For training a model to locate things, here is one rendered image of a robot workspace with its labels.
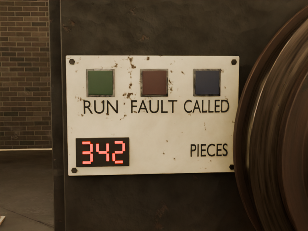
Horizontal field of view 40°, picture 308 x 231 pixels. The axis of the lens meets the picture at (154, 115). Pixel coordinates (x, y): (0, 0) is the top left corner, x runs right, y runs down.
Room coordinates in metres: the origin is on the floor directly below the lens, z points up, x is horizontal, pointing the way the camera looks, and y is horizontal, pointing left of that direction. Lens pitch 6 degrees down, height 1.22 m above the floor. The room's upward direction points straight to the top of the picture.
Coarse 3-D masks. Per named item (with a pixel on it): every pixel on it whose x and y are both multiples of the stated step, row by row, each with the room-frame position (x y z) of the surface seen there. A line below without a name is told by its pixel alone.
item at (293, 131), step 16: (304, 80) 0.50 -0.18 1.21; (304, 96) 0.50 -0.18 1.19; (288, 112) 0.50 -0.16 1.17; (304, 112) 0.50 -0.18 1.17; (288, 128) 0.50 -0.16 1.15; (304, 128) 0.50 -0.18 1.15; (288, 144) 0.50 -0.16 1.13; (304, 144) 0.50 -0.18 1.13; (288, 160) 0.50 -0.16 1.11; (304, 160) 0.50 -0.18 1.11; (288, 176) 0.50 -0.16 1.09; (304, 176) 0.50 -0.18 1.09; (288, 192) 0.50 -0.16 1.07; (304, 192) 0.50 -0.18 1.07; (288, 208) 0.50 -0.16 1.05; (304, 208) 0.50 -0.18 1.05; (304, 224) 0.50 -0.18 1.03
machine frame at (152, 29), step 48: (48, 0) 0.73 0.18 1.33; (96, 0) 0.65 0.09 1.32; (144, 0) 0.65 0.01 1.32; (192, 0) 0.66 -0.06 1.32; (240, 0) 0.67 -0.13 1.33; (288, 0) 0.67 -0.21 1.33; (96, 48) 0.65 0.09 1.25; (144, 48) 0.65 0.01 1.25; (192, 48) 0.66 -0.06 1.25; (240, 48) 0.67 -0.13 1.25; (240, 96) 0.67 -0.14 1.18; (96, 192) 0.65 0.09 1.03; (144, 192) 0.65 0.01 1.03; (192, 192) 0.66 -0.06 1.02
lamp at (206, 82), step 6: (198, 72) 0.64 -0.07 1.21; (204, 72) 0.64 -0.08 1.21; (210, 72) 0.64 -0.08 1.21; (216, 72) 0.64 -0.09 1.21; (198, 78) 0.64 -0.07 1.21; (204, 78) 0.64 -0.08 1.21; (210, 78) 0.64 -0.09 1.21; (216, 78) 0.64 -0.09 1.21; (198, 84) 0.64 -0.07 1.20; (204, 84) 0.64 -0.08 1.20; (210, 84) 0.64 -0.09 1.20; (216, 84) 0.64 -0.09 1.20; (198, 90) 0.64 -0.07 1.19; (204, 90) 0.64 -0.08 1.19; (210, 90) 0.64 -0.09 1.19; (216, 90) 0.64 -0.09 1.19
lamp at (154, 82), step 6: (144, 72) 0.63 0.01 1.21; (150, 72) 0.63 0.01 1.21; (156, 72) 0.63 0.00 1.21; (162, 72) 0.63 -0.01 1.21; (144, 78) 0.63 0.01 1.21; (150, 78) 0.63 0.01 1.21; (156, 78) 0.63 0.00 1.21; (162, 78) 0.63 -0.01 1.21; (144, 84) 0.63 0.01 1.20; (150, 84) 0.63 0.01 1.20; (156, 84) 0.63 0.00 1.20; (162, 84) 0.63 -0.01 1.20; (144, 90) 0.63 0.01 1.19; (150, 90) 0.63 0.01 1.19; (156, 90) 0.63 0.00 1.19; (162, 90) 0.63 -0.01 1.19
